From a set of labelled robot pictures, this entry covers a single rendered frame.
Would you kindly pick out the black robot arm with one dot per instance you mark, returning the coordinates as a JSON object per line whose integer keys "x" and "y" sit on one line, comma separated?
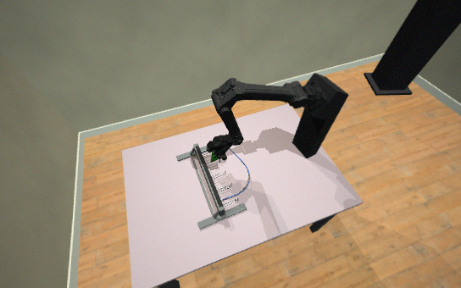
{"x": 233, "y": 91}

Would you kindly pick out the black patch panel rack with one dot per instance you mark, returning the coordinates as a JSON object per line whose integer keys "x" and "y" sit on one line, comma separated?
{"x": 222, "y": 213}

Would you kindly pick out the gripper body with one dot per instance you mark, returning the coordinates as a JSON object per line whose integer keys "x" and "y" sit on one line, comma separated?
{"x": 223, "y": 157}

